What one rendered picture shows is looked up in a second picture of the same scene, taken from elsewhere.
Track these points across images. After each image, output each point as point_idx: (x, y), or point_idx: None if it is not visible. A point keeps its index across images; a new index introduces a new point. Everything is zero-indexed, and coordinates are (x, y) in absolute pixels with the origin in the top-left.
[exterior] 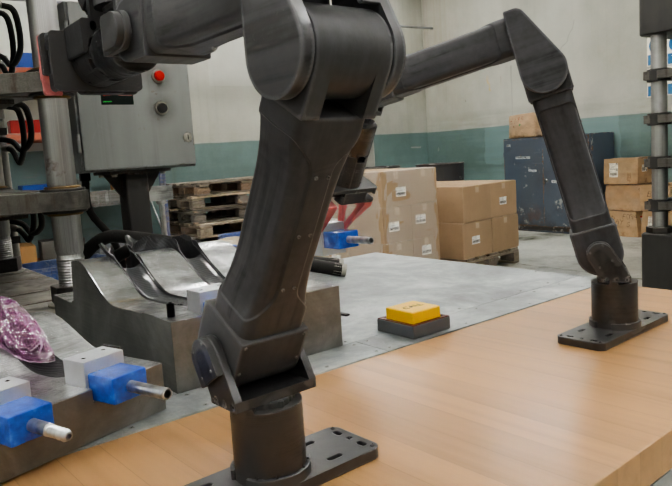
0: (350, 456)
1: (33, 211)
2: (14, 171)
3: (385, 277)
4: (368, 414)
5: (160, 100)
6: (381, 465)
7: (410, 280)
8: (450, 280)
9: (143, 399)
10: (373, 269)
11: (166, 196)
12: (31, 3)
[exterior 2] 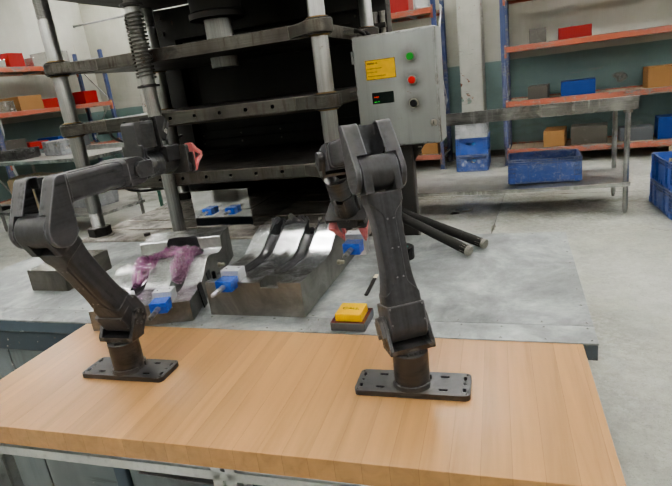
0: (147, 376)
1: (318, 176)
2: (563, 68)
3: (481, 266)
4: (207, 362)
5: (413, 97)
6: (151, 386)
7: (483, 276)
8: (500, 287)
9: (180, 313)
10: (502, 254)
11: (631, 106)
12: (313, 54)
